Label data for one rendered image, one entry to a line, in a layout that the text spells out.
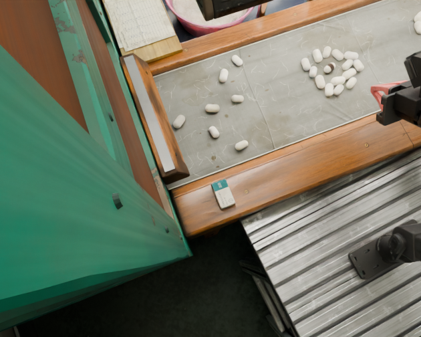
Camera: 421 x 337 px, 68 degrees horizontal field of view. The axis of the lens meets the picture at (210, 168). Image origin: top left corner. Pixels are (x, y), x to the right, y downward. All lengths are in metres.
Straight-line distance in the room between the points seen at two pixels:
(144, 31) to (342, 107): 0.55
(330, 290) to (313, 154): 0.33
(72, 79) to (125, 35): 0.66
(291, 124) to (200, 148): 0.24
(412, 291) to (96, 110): 0.85
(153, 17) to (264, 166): 0.49
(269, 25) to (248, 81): 0.17
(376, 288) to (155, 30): 0.85
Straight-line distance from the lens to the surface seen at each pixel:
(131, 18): 0.93
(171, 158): 0.64
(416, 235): 0.76
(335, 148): 0.80
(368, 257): 0.88
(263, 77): 0.86
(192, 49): 0.87
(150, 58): 0.85
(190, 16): 0.97
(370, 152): 0.84
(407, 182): 0.97
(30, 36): 0.20
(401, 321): 0.94
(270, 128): 0.80
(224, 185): 0.70
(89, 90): 0.24
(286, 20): 0.95
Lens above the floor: 1.47
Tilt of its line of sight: 75 degrees down
